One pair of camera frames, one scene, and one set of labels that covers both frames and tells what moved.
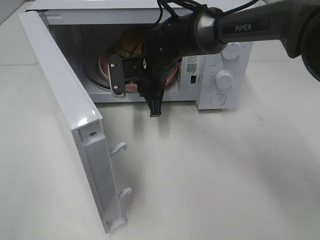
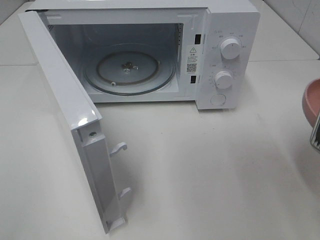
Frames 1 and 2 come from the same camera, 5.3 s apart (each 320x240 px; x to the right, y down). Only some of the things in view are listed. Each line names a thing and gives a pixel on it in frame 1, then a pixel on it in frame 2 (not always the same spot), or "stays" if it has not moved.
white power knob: (231, 51) stays
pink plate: (132, 87) -> (311, 101)
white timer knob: (223, 79) stays
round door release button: (218, 99) stays
